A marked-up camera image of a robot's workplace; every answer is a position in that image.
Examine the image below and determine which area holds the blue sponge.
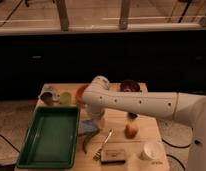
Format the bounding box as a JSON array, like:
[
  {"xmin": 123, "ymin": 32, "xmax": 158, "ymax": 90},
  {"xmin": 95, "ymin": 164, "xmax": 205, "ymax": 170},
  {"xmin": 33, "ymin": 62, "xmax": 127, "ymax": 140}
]
[{"xmin": 78, "ymin": 120, "xmax": 98, "ymax": 135}]

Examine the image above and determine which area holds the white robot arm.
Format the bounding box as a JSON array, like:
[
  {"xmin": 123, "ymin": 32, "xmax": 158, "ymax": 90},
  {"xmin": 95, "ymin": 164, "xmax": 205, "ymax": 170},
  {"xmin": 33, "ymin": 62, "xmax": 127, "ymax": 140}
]
[{"xmin": 82, "ymin": 76, "xmax": 206, "ymax": 171}]

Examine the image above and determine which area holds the green plastic tray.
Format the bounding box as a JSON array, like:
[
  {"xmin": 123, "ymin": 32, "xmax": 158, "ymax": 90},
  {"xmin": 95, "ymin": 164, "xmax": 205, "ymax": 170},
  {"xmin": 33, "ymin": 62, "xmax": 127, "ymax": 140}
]
[{"xmin": 17, "ymin": 106, "xmax": 80, "ymax": 169}]

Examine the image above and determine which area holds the orange bowl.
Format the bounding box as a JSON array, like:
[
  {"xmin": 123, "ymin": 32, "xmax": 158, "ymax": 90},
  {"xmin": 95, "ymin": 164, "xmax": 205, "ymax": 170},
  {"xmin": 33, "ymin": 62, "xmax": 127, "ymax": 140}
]
[{"xmin": 75, "ymin": 84, "xmax": 88, "ymax": 107}]

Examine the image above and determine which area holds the black and white brush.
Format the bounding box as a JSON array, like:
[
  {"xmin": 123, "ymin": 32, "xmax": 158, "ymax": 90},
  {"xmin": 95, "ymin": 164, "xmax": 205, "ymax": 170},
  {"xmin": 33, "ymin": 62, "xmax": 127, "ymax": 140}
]
[{"xmin": 128, "ymin": 113, "xmax": 138, "ymax": 119}]

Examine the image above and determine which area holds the orange peach fruit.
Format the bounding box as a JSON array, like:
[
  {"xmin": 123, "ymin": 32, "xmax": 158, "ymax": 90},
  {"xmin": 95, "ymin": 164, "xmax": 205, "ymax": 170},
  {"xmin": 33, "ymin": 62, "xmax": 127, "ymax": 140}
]
[{"xmin": 124, "ymin": 123, "xmax": 138, "ymax": 139}]

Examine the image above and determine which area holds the metal fork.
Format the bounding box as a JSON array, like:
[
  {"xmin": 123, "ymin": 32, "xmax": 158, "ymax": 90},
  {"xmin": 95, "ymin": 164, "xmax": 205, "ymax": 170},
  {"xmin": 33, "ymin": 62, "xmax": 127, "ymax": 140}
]
[{"xmin": 92, "ymin": 129, "xmax": 113, "ymax": 161}]

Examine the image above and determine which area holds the small green cup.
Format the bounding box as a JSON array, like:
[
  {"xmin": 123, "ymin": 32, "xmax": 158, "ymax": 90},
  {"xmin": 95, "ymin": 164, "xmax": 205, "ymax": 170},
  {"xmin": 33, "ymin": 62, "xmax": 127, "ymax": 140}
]
[{"xmin": 59, "ymin": 92, "xmax": 71, "ymax": 105}]

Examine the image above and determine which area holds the small brown box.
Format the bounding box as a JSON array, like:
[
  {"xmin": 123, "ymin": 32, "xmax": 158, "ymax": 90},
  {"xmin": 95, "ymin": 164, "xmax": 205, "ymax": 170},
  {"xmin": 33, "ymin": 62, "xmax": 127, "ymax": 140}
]
[{"xmin": 100, "ymin": 149, "xmax": 126, "ymax": 164}]

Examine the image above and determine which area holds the dark brown bowl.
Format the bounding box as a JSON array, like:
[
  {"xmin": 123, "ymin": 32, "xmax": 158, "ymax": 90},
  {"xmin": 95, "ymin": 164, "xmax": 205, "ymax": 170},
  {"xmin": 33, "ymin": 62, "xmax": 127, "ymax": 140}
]
[{"xmin": 120, "ymin": 80, "xmax": 140, "ymax": 92}]

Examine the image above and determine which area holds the grey metal cup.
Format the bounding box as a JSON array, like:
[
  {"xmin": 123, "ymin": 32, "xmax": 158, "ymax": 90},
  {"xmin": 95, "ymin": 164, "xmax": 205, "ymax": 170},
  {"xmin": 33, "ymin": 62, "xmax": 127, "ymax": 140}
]
[{"xmin": 38, "ymin": 87, "xmax": 58, "ymax": 106}]

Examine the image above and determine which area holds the white plastic cup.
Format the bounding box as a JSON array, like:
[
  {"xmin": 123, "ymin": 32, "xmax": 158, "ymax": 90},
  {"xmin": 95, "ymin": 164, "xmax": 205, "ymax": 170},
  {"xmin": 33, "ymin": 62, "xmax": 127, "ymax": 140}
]
[{"xmin": 140, "ymin": 141, "xmax": 162, "ymax": 161}]

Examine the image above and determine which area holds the black floor cable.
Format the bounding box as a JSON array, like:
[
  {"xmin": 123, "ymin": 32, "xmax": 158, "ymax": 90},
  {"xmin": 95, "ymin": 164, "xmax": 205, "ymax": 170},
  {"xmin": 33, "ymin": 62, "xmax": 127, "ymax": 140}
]
[{"xmin": 161, "ymin": 131, "xmax": 192, "ymax": 149}]

